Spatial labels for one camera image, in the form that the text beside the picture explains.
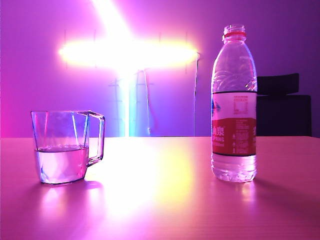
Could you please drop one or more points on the clear water bottle red label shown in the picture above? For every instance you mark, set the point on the clear water bottle red label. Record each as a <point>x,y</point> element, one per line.
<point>233,125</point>

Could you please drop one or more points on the transparent faceted plastic mug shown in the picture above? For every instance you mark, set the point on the transparent faceted plastic mug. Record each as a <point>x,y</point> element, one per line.
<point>60,162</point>

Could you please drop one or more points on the vertical glowing light strip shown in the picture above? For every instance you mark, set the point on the vertical glowing light strip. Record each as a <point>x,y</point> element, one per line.
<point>127,105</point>

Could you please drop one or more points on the horizontal glowing light bar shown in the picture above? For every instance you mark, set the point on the horizontal glowing light bar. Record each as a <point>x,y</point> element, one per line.
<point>125,53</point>

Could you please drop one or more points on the diagonal glowing light strip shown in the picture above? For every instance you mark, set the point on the diagonal glowing light strip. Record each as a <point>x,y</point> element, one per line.
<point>112,17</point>

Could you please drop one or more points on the black office chair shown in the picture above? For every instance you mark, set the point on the black office chair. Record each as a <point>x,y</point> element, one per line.
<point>282,115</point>

